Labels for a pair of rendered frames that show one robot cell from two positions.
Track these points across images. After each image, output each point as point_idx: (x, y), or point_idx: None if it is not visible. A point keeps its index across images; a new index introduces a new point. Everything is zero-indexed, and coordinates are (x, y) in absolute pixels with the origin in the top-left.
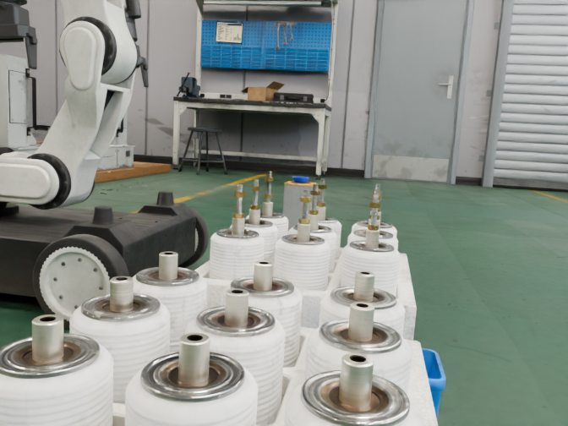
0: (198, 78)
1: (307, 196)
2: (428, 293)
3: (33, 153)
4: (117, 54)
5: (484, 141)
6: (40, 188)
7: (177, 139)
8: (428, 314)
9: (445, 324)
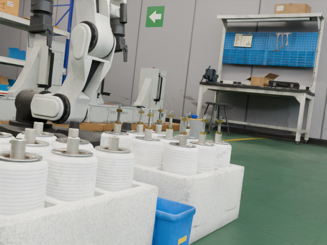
0: (219, 70)
1: (150, 113)
2: (288, 208)
3: (99, 108)
4: (98, 40)
5: None
6: (54, 111)
7: (199, 110)
8: (271, 217)
9: (276, 222)
